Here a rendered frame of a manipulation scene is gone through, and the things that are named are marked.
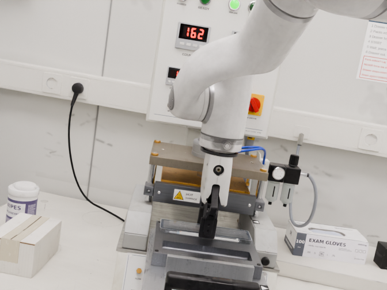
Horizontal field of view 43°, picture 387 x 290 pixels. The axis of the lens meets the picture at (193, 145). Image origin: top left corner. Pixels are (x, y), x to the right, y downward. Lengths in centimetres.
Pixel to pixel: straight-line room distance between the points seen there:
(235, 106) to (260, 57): 14
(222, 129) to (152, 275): 29
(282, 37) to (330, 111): 97
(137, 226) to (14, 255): 37
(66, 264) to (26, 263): 13
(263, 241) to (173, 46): 54
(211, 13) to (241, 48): 48
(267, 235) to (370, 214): 78
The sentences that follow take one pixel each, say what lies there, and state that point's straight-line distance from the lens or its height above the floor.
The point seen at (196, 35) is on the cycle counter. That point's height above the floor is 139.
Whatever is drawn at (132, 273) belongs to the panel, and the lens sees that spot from 106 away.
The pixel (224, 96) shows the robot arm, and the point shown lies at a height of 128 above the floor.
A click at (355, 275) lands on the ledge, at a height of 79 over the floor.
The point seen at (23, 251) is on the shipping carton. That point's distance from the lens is 129.
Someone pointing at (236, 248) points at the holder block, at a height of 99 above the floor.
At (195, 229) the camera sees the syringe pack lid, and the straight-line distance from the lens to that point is 101.
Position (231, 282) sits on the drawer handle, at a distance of 81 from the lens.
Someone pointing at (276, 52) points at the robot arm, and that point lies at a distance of 81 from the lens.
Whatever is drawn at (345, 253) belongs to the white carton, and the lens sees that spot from 162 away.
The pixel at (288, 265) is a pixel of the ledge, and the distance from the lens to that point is 152.
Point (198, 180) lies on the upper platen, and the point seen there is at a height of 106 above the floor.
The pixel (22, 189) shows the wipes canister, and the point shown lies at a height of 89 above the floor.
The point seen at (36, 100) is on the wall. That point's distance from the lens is 192.
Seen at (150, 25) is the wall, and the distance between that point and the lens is 177.
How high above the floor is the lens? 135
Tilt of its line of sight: 11 degrees down
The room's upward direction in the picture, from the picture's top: 9 degrees clockwise
